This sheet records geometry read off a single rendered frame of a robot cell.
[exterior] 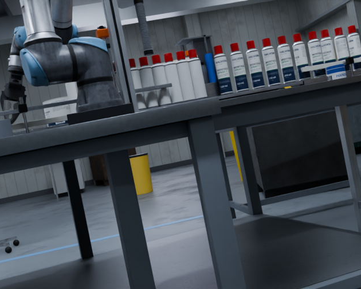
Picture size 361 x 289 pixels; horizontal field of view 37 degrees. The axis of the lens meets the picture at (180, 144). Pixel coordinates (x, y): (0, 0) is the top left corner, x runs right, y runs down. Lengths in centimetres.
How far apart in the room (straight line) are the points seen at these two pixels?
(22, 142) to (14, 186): 1122
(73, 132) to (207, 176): 34
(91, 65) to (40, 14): 21
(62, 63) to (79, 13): 782
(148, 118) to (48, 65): 48
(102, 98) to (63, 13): 43
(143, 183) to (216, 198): 650
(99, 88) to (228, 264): 67
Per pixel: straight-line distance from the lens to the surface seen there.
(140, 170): 779
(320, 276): 183
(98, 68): 168
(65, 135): 126
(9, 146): 128
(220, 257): 135
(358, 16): 1099
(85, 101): 168
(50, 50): 166
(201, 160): 131
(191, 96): 215
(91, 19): 944
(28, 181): 1245
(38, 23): 169
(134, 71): 211
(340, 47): 252
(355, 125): 771
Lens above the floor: 76
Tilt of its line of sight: 1 degrees down
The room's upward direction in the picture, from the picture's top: 11 degrees counter-clockwise
